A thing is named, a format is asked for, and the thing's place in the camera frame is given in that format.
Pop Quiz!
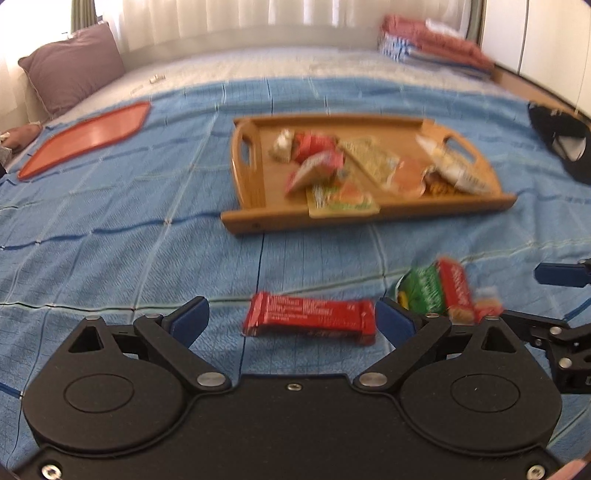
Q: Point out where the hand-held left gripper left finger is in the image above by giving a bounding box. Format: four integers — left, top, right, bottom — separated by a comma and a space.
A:
67, 296, 232, 393

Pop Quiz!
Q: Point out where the long red snack bar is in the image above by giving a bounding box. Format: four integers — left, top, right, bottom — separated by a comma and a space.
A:
243, 291, 378, 345

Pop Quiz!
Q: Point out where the flat red tray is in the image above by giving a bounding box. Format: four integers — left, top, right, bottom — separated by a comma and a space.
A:
17, 100, 153, 182

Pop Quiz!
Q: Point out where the large red snack packet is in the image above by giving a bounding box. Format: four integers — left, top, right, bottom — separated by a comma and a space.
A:
293, 131, 341, 162

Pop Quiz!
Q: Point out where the folded white cloth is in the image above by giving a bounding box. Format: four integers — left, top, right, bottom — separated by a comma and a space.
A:
424, 18, 468, 36

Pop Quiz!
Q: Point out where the white wardrobe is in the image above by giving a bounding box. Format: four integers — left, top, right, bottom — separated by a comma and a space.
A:
479, 0, 591, 117

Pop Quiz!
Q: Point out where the purple pillow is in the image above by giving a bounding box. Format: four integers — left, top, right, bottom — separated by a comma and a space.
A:
18, 21, 127, 120

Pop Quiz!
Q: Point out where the white quilted mattress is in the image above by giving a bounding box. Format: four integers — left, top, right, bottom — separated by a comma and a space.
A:
45, 43, 532, 136

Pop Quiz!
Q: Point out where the small yellow snack packet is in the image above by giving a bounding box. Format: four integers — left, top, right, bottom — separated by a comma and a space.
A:
270, 128, 297, 162

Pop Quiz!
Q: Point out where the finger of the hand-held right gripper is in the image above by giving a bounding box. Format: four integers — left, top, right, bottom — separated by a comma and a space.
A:
534, 257, 591, 288
501, 310, 578, 348

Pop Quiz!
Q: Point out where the red white wafer packet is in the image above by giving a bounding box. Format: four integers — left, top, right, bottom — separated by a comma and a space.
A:
436, 257, 503, 324

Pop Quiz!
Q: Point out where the yellow speckled snack packet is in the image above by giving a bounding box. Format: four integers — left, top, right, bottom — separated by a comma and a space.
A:
339, 137, 400, 188

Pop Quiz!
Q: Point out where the white sheer curtain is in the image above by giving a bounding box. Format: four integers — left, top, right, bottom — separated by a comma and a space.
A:
93, 0, 477, 52

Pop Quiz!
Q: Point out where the blue checked blanket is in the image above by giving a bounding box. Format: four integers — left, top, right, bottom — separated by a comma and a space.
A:
0, 76, 591, 462

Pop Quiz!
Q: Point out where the wooden tray with handles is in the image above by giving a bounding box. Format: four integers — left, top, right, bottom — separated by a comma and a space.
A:
221, 114, 518, 236

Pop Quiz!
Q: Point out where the orange jelly cup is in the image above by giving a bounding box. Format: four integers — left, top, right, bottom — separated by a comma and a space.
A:
392, 159, 428, 199

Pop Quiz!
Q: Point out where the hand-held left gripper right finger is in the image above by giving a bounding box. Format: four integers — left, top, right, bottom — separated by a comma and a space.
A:
353, 298, 527, 393

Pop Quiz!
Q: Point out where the green orange snack packet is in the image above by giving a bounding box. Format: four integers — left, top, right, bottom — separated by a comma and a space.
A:
305, 179, 380, 219

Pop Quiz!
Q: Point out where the red white snack packet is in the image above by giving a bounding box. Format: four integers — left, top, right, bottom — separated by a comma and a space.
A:
285, 151, 346, 198

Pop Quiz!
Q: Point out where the grey curtain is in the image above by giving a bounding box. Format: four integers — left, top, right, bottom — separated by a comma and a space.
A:
465, 0, 486, 43

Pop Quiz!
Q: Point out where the large yellow white snack packet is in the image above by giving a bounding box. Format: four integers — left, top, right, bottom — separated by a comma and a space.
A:
414, 133, 493, 195

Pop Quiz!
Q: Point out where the folded blankets stack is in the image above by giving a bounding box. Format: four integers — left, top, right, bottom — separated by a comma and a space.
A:
380, 14, 495, 71

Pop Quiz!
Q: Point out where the brown snack piece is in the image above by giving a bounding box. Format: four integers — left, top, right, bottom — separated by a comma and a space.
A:
425, 177, 457, 198

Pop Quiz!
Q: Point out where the brown cushion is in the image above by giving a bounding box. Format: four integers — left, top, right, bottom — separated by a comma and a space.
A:
0, 122, 44, 156

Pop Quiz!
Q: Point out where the black cap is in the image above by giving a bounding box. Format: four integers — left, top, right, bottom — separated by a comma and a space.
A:
527, 102, 591, 186

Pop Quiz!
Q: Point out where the folded blue striped blanket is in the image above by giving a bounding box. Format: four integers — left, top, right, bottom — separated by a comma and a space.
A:
377, 34, 491, 80

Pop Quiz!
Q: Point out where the green curtain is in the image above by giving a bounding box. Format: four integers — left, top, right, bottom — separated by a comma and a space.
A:
69, 0, 101, 34

